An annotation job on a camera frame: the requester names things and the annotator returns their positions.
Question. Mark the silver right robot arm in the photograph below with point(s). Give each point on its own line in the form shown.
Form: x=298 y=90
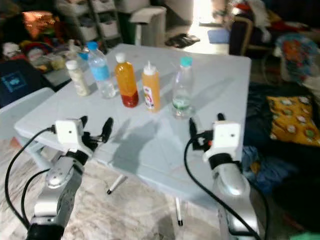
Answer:
x=232 y=192

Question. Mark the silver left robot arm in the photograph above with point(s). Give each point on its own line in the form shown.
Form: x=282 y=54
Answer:
x=57 y=192

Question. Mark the teal-capped clear water bottle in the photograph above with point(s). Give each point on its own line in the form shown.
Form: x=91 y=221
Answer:
x=183 y=92

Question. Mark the small cream white-capped bottle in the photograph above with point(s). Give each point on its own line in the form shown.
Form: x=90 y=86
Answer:
x=78 y=81

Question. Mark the white folding table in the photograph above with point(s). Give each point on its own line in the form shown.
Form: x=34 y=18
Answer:
x=150 y=145

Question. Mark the orange juice bottle white cap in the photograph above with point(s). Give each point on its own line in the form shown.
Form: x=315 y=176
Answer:
x=126 y=82

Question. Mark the blue-capped clear water bottle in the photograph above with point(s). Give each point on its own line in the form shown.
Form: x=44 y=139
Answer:
x=101 y=71

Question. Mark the yellow squeeze sauce bottle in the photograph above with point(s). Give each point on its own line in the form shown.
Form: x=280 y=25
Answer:
x=151 y=90

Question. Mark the white plastic chair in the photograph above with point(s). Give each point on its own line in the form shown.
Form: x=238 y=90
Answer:
x=20 y=112

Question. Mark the small blue cup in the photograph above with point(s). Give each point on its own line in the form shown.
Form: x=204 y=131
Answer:
x=83 y=54

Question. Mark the blue crumpled cloth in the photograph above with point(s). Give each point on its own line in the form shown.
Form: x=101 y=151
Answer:
x=267 y=167

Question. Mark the yellow patterned cushion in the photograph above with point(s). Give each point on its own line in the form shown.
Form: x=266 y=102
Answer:
x=291 y=120

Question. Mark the dark blue logo cushion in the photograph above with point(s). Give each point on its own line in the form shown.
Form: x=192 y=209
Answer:
x=17 y=81

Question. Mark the dark chair with yellow trim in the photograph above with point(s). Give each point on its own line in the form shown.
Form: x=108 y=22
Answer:
x=242 y=35

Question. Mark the dark slippers pair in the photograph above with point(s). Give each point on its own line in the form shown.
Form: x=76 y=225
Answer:
x=182 y=40

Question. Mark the white drawer unit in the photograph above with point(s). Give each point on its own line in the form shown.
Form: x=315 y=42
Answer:
x=92 y=22

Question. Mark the colourful patterned bag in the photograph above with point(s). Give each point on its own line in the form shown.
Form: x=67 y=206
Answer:
x=299 y=55

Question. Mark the orange patterned bag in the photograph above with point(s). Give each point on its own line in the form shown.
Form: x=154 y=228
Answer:
x=41 y=23

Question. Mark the white plastic stool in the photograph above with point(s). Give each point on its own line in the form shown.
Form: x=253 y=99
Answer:
x=147 y=22

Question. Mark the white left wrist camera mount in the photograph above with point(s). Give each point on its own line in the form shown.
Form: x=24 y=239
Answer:
x=69 y=132

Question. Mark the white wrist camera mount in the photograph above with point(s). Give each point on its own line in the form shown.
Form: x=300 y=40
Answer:
x=69 y=132
x=226 y=137

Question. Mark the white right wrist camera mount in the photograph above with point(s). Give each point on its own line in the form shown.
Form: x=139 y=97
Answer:
x=226 y=137

